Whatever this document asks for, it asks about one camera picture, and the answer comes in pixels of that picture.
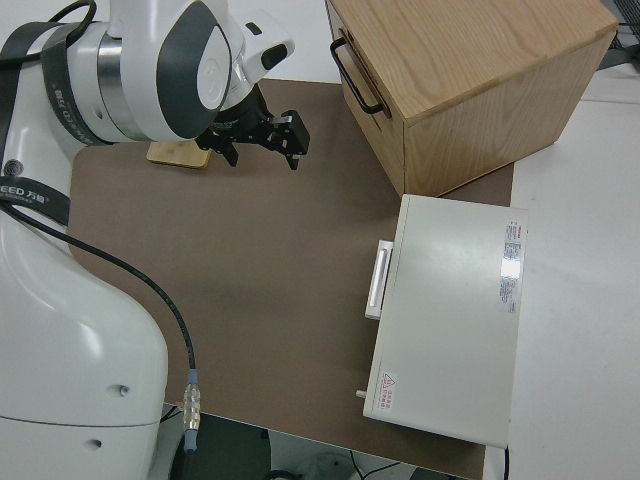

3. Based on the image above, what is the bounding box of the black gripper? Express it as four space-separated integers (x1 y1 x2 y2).
194 88 312 172

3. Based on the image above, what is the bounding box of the wooden mug tree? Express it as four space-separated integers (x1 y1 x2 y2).
146 141 211 170

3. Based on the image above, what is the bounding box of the brown table mat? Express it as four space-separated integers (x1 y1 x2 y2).
67 77 516 480

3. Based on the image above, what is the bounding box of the wooden drawer cabinet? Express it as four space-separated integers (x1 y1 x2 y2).
324 0 619 199

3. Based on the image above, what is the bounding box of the white toaster oven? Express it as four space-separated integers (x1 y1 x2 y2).
362 193 530 449

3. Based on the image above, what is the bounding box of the black cabinet handle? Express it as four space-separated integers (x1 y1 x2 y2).
329 38 394 119

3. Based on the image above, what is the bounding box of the white oven door handle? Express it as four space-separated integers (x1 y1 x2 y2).
364 239 396 321

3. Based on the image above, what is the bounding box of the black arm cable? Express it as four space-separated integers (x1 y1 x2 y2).
0 0 205 480

